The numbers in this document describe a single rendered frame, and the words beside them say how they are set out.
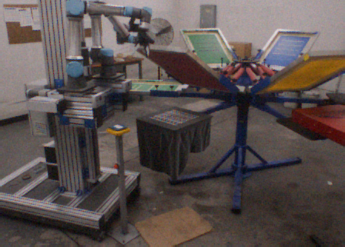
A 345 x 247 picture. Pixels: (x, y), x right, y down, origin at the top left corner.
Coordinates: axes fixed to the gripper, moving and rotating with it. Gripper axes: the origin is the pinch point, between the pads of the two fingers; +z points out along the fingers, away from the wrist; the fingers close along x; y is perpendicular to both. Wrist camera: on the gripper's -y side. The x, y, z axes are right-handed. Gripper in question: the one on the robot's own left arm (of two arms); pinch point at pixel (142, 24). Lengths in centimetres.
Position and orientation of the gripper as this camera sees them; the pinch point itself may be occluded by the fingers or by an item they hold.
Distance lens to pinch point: 346.6
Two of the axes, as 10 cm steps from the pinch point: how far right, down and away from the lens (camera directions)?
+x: 7.4, 3.3, -5.9
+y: -1.0, 9.1, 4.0
